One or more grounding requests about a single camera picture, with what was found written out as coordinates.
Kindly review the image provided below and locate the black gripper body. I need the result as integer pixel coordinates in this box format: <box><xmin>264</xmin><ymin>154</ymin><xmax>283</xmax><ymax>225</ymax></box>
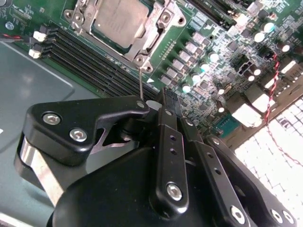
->
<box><xmin>46</xmin><ymin>148</ymin><xmax>227</xmax><ymax>227</ymax></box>

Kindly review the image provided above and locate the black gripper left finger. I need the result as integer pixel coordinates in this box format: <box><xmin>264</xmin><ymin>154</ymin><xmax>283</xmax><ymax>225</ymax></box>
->
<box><xmin>14</xmin><ymin>87</ymin><xmax>190</xmax><ymax>219</ymax></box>

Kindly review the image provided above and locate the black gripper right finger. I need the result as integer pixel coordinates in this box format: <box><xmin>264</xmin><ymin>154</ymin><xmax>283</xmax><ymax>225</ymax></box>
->
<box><xmin>170</xmin><ymin>91</ymin><xmax>298</xmax><ymax>227</ymax></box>

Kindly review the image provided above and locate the metal locking lever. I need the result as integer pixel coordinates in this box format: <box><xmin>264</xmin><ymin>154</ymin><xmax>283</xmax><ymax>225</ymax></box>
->
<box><xmin>138</xmin><ymin>67</ymin><xmax>144</xmax><ymax>99</ymax></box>

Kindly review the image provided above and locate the silver CPU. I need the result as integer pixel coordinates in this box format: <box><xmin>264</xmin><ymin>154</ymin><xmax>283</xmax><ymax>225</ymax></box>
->
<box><xmin>90</xmin><ymin>0</ymin><xmax>153</xmax><ymax>49</ymax></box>

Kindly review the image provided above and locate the metal socket cover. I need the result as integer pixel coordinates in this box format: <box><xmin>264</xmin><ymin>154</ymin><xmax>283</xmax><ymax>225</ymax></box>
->
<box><xmin>80</xmin><ymin>0</ymin><xmax>166</xmax><ymax>63</ymax></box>

